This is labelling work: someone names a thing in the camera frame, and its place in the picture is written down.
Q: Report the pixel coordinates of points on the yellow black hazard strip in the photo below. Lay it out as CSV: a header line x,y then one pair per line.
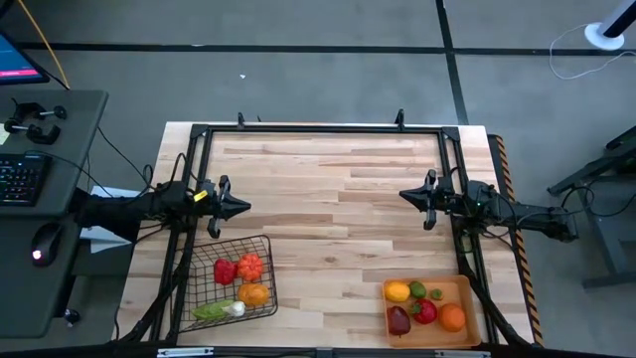
x,y
522,248

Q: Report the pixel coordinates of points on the dark red apple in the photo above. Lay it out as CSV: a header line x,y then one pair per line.
x,y
398,320

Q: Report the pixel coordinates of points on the small green fruit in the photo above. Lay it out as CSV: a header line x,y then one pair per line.
x,y
436,294

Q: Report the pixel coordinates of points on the black round knob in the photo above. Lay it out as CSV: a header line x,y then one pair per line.
x,y
72,316

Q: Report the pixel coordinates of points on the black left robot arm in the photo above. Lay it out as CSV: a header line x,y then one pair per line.
x,y
129,209

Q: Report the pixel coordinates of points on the black computer mouse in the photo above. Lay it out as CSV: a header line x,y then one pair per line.
x,y
46,243

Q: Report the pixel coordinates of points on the orange fruit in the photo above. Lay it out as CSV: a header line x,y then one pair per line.
x,y
451,317

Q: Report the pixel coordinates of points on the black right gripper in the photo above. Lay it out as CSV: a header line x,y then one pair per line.
x,y
447,201

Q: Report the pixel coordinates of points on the black side stand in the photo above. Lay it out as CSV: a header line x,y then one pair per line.
x,y
611,224

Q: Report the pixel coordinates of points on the red bell pepper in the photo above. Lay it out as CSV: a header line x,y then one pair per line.
x,y
225,271

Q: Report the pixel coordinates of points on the orange plastic tray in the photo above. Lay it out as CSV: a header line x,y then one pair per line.
x,y
459,291

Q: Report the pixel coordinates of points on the dark grey desk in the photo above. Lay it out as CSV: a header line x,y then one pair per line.
x,y
49,129

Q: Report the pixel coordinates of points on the red fruit with green leaves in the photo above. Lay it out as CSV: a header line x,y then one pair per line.
x,y
425,312

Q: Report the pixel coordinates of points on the white round stand base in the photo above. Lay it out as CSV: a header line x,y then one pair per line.
x,y
603,39

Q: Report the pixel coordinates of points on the orange bell pepper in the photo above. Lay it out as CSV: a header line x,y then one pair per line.
x,y
253,294

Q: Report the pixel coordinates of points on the green lime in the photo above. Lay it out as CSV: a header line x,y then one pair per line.
x,y
417,289

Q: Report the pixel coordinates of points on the black white stand pole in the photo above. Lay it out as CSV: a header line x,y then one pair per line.
x,y
621,17

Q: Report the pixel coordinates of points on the black keyboard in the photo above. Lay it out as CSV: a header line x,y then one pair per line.
x,y
20,179

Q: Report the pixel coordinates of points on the yellow lemon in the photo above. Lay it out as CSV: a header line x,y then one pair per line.
x,y
397,291

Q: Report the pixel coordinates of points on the black c-clamp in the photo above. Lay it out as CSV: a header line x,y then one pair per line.
x,y
30,108
37,134

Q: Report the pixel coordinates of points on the silver frame bracket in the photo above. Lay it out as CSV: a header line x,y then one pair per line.
x,y
462,354
184,352

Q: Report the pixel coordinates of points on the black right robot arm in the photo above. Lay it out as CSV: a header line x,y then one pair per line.
x,y
536,219

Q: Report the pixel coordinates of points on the computer monitor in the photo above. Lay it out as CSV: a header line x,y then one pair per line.
x,y
15,64

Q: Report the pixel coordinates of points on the white garlic bulb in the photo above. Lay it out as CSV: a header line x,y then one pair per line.
x,y
237,308

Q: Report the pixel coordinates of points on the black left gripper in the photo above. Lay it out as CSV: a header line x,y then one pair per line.
x,y
211,204

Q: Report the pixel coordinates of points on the white paper sheet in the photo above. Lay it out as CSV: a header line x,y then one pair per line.
x,y
102,241

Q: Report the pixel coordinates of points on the green cucumber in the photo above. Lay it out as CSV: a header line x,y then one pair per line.
x,y
208,311

